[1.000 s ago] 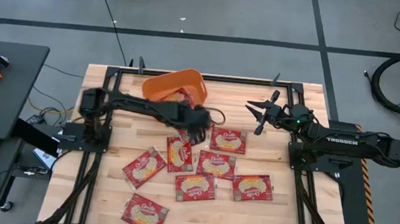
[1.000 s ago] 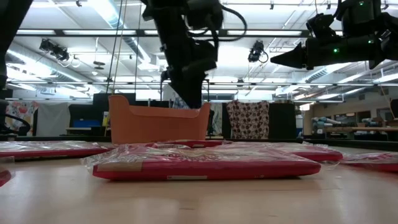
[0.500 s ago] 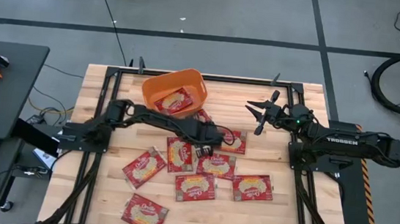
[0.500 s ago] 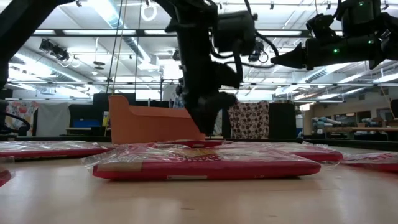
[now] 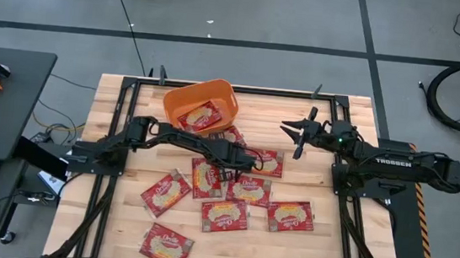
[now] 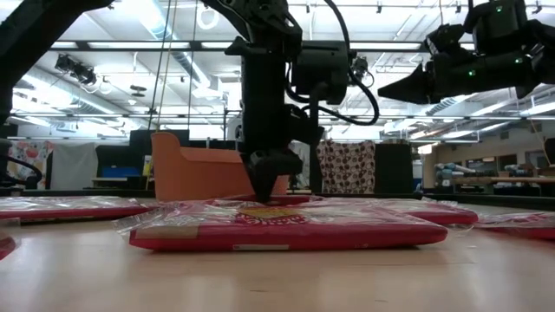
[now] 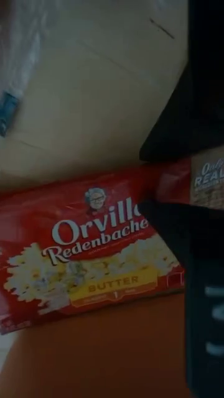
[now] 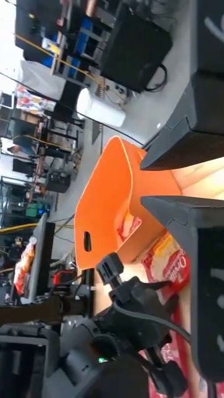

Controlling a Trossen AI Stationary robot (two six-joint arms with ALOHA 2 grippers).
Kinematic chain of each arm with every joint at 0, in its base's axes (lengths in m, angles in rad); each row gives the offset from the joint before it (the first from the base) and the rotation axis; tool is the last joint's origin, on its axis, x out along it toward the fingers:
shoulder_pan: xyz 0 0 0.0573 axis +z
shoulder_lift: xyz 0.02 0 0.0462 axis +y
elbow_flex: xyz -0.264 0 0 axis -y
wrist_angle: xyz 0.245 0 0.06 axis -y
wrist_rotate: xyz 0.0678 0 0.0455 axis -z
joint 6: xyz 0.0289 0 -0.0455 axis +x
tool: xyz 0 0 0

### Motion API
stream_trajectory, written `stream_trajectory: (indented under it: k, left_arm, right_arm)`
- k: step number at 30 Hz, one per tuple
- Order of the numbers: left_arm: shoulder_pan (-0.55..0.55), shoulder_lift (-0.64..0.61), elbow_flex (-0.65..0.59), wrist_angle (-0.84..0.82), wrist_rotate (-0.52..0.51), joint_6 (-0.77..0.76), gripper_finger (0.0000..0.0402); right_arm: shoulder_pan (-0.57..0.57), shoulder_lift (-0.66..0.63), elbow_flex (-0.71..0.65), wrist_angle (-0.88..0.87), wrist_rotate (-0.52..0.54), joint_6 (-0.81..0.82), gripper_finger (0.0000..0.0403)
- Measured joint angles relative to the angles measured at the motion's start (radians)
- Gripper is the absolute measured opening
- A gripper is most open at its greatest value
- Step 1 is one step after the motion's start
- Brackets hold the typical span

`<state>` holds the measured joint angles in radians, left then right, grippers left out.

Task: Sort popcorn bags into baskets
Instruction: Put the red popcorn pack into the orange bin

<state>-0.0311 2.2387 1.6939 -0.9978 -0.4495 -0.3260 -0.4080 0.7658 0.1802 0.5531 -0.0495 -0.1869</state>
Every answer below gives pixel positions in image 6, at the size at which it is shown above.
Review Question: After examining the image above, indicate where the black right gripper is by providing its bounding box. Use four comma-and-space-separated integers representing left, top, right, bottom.
376, 50, 541, 106

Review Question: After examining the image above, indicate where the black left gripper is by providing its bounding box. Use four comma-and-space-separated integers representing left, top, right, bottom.
224, 36, 325, 204

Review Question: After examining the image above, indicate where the red popcorn bag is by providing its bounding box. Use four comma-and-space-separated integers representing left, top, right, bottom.
474, 211, 555, 242
113, 203, 450, 252
207, 193, 314, 208
303, 195, 480, 226
0, 195, 153, 221

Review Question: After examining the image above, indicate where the black vertical pole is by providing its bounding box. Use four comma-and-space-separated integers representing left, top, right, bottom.
309, 81, 325, 195

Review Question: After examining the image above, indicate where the orange plastic basket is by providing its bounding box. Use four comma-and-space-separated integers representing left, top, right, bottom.
150, 131, 291, 203

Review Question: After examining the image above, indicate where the brown dotted white fabric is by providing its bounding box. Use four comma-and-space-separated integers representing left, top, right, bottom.
315, 139, 376, 195

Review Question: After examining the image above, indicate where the black partition panel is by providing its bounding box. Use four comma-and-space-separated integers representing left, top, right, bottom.
375, 142, 414, 195

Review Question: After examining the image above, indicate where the wooden workbench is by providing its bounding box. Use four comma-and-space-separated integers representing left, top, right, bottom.
450, 175, 555, 186

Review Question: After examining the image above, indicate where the black screen panel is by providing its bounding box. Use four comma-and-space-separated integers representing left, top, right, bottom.
128, 128, 191, 153

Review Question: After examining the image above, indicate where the blue box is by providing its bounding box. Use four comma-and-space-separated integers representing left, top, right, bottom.
101, 166, 140, 179

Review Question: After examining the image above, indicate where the grey cloth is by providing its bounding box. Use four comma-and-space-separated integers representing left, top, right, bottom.
50, 142, 100, 191

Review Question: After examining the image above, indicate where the black ceiling-mounted device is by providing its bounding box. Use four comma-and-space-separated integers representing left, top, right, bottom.
54, 53, 98, 87

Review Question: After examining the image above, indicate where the floral patterned cloth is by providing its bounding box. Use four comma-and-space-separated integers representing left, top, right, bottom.
7, 140, 54, 191

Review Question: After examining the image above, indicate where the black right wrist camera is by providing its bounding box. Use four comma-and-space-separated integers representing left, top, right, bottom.
426, 23, 470, 56

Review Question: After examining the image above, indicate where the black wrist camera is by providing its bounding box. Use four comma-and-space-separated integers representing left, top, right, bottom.
291, 41, 351, 106
426, 23, 470, 56

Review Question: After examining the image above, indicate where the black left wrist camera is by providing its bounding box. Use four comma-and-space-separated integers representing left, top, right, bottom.
291, 41, 351, 106

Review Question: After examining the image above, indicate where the black metal table frame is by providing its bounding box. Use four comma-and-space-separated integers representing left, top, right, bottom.
0, 188, 555, 213

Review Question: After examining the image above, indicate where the thin hanging cable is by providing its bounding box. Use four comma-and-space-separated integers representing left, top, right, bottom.
148, 0, 173, 131
156, 0, 179, 127

